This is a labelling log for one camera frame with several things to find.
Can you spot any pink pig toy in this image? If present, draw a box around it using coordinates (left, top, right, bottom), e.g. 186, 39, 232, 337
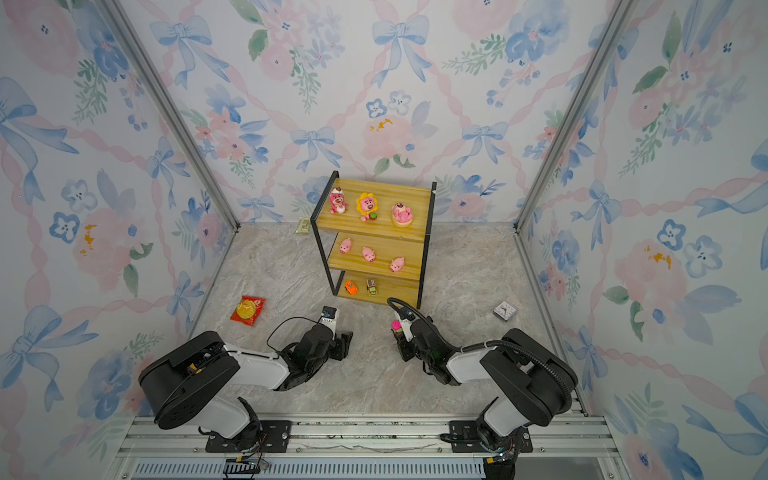
362, 247, 376, 263
390, 257, 405, 273

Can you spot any wooden shelf black metal frame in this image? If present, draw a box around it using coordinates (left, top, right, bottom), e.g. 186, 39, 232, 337
310, 171, 437, 307

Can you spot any small green packet by wall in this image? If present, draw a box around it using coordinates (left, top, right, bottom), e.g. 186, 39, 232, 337
296, 218, 311, 235

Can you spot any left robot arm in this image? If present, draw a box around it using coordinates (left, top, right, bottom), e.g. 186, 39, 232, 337
139, 321, 353, 440

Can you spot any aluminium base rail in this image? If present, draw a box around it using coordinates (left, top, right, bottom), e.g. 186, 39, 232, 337
106, 410, 629, 479

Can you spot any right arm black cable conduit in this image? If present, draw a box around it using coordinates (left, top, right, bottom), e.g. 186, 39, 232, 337
386, 296, 580, 415

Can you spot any red and green toy truck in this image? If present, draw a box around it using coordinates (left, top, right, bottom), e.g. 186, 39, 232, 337
366, 279, 378, 296

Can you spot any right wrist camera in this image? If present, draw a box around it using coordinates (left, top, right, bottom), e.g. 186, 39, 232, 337
399, 318, 413, 342

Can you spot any red yellow snack packet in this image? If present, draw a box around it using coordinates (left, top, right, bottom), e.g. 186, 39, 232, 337
230, 295, 265, 326

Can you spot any pink bear yellow flower figure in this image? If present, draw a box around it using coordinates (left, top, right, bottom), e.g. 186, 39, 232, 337
356, 193, 378, 222

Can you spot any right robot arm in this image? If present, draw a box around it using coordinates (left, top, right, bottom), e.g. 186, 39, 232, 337
392, 311, 578, 455

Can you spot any pink bear strawberry hat figure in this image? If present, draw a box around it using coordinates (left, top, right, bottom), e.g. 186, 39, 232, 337
328, 187, 348, 215

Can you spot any small white alarm clock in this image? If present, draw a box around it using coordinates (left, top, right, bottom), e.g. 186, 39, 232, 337
493, 301, 517, 322

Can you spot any pink pig on middle shelf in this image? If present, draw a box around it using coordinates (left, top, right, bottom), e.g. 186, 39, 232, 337
339, 238, 353, 254

